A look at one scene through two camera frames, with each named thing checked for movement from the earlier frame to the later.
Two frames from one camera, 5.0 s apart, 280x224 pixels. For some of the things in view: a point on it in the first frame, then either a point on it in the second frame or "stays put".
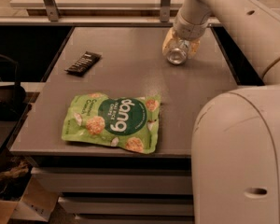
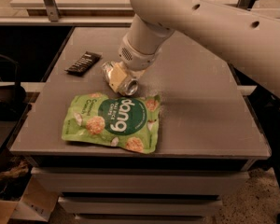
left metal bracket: x=49 y=2 stays put
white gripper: x=189 y=29 -> x=136 y=59
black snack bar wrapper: x=84 y=63 stays put
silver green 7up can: x=178 y=53 -> x=130 y=86
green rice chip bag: x=125 y=122 stays put
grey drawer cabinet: x=120 y=189 stays put
